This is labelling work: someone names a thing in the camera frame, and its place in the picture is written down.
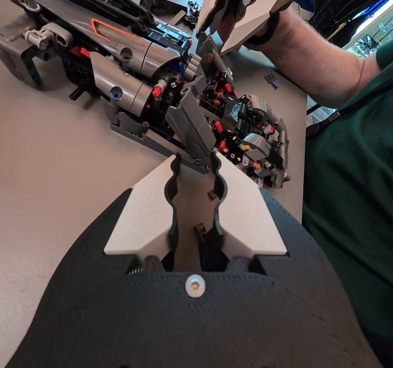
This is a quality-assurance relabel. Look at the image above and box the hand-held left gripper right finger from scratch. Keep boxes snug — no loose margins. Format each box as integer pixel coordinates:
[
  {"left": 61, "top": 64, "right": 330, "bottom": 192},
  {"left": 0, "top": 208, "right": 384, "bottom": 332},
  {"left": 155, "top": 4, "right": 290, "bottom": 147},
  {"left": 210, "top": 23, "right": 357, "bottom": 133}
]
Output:
[{"left": 211, "top": 151, "right": 288, "bottom": 263}]

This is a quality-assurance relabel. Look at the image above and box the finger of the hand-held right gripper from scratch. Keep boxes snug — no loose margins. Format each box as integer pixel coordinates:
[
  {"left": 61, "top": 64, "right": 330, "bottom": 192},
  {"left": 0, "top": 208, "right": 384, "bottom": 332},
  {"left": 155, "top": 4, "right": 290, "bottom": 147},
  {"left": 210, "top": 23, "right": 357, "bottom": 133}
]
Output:
[
  {"left": 196, "top": 0, "right": 261, "bottom": 38},
  {"left": 219, "top": 0, "right": 306, "bottom": 56}
]

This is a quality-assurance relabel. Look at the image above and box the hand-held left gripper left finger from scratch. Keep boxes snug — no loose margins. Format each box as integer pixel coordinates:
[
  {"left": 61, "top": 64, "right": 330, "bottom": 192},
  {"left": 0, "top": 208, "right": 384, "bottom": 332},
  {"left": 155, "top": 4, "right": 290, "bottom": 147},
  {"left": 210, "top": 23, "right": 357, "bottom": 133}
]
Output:
[{"left": 104, "top": 154, "right": 181, "bottom": 264}]

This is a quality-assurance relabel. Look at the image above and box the grey black lego car model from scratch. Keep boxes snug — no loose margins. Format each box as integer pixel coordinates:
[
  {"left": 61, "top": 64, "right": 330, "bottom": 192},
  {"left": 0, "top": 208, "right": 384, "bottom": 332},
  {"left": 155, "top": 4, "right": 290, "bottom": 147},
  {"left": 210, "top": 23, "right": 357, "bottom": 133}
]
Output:
[{"left": 0, "top": 0, "right": 292, "bottom": 190}]

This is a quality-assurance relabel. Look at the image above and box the person's right forearm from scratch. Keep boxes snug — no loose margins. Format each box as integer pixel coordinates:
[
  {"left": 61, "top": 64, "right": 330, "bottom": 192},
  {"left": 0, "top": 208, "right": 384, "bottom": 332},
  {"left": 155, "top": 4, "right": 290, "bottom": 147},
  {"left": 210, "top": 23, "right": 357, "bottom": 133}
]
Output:
[{"left": 261, "top": 8, "right": 383, "bottom": 109}]

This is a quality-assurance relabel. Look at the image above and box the cluster of small black lego pieces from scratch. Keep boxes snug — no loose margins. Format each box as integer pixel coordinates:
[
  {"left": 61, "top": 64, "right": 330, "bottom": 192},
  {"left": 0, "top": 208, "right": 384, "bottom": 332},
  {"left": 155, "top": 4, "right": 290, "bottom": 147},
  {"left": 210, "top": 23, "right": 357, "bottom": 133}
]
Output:
[{"left": 184, "top": 0, "right": 201, "bottom": 30}]

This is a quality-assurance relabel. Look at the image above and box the black curved lego panel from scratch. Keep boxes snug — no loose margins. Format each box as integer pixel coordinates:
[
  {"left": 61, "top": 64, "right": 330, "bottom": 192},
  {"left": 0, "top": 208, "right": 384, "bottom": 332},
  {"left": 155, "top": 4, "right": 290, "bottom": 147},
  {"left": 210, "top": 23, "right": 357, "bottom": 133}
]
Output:
[{"left": 140, "top": 0, "right": 188, "bottom": 16}]

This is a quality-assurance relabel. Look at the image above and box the person's right hand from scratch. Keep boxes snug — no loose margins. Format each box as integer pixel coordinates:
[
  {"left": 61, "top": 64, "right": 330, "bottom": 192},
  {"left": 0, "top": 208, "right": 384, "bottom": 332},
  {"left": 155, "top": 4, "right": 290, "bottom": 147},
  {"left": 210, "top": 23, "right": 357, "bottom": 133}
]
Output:
[{"left": 215, "top": 11, "right": 244, "bottom": 52}]

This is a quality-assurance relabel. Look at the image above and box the blue garment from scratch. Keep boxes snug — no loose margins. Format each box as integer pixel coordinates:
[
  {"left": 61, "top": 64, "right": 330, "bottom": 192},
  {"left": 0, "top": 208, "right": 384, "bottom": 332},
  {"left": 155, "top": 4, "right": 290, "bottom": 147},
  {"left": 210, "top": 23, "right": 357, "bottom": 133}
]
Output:
[{"left": 298, "top": 0, "right": 317, "bottom": 22}]

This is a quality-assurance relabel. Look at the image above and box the black garment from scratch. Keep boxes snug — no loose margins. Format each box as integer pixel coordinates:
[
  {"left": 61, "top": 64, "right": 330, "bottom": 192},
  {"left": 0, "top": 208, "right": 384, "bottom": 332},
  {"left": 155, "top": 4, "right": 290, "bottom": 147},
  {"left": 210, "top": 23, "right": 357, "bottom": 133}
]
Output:
[{"left": 310, "top": 0, "right": 393, "bottom": 47}]

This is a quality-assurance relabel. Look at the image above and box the glass display case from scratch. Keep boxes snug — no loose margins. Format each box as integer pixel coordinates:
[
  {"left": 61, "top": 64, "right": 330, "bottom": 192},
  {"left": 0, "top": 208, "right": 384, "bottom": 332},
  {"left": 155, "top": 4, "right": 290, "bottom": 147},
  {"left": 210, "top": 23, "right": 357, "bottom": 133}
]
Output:
[{"left": 342, "top": 0, "right": 393, "bottom": 59}]

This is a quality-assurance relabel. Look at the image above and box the person's green shirt torso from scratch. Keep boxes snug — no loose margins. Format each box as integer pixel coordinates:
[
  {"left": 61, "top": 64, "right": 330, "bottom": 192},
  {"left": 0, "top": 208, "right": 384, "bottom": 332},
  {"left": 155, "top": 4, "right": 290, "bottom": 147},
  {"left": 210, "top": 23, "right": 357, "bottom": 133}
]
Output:
[{"left": 302, "top": 41, "right": 393, "bottom": 368}]

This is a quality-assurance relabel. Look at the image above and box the black lanyard cord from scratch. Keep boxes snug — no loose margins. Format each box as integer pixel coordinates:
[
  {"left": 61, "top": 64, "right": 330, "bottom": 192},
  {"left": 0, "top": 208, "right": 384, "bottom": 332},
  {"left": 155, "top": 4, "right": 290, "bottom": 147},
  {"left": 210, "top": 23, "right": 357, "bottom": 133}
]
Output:
[{"left": 305, "top": 80, "right": 393, "bottom": 140}]

